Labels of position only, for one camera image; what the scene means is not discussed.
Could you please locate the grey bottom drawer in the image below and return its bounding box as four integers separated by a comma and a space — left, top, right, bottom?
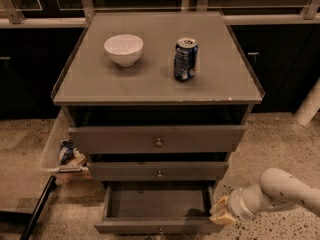
95, 181, 223, 234

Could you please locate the grey drawer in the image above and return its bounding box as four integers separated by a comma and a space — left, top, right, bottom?
95, 181, 223, 234
88, 153, 228, 181
69, 125, 245, 154

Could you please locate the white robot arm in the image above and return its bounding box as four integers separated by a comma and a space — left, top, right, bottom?
210, 168, 320, 225

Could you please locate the grey middle drawer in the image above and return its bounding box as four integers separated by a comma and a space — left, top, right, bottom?
88, 153, 228, 181

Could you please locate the grey top drawer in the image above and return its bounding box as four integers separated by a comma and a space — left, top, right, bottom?
69, 125, 245, 154

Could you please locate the grey drawer cabinet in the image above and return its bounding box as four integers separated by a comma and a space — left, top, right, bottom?
50, 11, 266, 192

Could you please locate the blue soda can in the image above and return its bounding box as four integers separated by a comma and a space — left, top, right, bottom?
174, 37, 198, 81

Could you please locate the blue white snack bag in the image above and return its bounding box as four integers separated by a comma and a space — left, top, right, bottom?
59, 139, 75, 165

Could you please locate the clear plastic bin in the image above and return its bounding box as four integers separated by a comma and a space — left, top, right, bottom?
41, 111, 90, 181

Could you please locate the black pole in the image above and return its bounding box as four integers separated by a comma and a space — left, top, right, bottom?
19, 176, 57, 240

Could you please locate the white ceramic bowl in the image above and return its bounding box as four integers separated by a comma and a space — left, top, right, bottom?
104, 34, 144, 67

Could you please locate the white cylindrical post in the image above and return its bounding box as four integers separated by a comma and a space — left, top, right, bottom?
294, 77, 320, 126

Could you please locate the dark cabinet handle left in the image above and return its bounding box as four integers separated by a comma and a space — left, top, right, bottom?
0, 56, 11, 61

